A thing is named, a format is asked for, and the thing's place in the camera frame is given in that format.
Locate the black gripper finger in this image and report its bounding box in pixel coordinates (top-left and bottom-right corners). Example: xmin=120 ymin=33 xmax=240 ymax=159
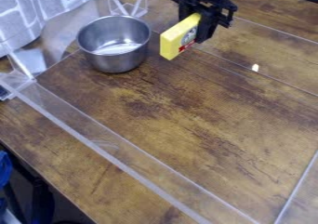
xmin=195 ymin=8 xmax=220 ymax=44
xmin=179 ymin=2 xmax=200 ymax=20

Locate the yellow butter block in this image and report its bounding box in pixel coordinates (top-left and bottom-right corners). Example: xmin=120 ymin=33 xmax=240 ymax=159
xmin=160 ymin=13 xmax=202 ymax=60

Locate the stainless steel bowl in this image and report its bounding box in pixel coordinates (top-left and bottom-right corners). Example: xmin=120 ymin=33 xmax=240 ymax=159
xmin=76 ymin=15 xmax=151 ymax=73

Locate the grey white patterned cloth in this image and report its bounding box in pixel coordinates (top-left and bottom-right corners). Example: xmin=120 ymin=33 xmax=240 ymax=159
xmin=0 ymin=0 xmax=89 ymax=58

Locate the blue object at edge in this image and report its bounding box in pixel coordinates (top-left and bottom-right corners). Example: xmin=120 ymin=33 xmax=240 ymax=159
xmin=0 ymin=151 xmax=12 ymax=188

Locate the clear acrylic corner bracket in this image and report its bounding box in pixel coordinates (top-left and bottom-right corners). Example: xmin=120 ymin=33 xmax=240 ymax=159
xmin=108 ymin=0 xmax=150 ymax=18

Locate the clear acrylic barrier wall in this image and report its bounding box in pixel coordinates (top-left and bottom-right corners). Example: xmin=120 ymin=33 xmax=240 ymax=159
xmin=0 ymin=0 xmax=260 ymax=224

